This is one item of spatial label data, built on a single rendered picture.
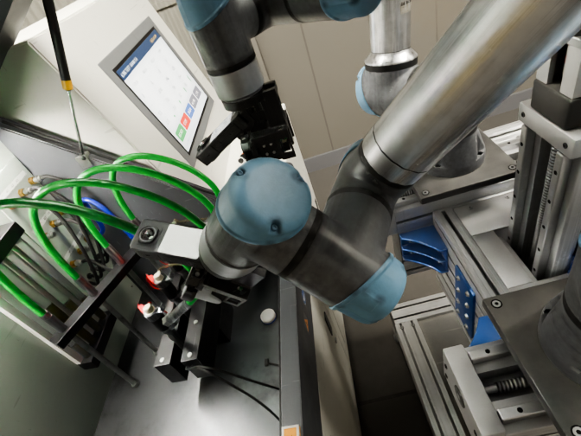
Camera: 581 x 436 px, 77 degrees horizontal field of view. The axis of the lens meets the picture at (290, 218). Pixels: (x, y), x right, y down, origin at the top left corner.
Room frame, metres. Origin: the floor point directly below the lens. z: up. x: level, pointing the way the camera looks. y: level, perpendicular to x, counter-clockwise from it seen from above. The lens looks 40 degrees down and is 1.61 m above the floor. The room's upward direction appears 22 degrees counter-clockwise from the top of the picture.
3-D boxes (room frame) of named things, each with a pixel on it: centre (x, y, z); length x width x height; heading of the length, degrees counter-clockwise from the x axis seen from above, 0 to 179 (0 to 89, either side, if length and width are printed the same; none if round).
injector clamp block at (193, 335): (0.63, 0.30, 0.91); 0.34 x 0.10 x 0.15; 167
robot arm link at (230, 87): (0.57, -0.01, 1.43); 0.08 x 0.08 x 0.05
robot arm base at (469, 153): (0.67, -0.41, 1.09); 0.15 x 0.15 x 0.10
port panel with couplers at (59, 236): (0.81, 0.53, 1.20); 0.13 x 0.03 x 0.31; 167
